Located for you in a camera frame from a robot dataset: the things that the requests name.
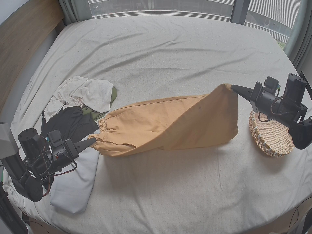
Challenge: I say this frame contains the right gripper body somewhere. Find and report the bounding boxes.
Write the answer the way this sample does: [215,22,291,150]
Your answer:
[249,82,278,116]

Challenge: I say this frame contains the tan shorts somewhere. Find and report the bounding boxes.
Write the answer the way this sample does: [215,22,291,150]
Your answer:
[87,83,239,158]

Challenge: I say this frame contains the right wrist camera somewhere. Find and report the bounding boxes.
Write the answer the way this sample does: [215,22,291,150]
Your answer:
[264,77,281,93]

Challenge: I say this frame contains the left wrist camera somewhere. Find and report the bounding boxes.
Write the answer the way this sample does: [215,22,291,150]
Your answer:
[47,130,64,148]

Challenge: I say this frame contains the black garment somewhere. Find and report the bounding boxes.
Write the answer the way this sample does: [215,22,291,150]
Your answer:
[41,106,99,142]

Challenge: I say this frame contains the grey-green curtain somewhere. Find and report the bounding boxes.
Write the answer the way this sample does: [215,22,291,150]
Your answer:
[284,0,312,69]
[45,0,93,25]

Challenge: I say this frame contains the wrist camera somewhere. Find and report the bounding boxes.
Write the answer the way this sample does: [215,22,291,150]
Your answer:
[264,77,281,93]
[47,130,64,148]

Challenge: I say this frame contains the pale grey garment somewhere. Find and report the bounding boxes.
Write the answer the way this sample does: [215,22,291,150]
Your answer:
[50,128,101,214]

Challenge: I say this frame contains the green garment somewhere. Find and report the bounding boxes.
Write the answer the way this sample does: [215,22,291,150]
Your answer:
[82,87,118,121]

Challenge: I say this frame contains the white garment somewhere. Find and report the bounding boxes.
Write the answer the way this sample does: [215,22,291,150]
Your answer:
[45,76,114,120]

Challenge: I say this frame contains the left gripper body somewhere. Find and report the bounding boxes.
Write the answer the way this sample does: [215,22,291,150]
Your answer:
[52,138,79,161]

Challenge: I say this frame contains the round woven basket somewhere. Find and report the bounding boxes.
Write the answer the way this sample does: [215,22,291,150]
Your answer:
[249,106,294,158]

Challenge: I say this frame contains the bed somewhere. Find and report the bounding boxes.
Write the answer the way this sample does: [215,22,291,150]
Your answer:
[0,0,312,234]

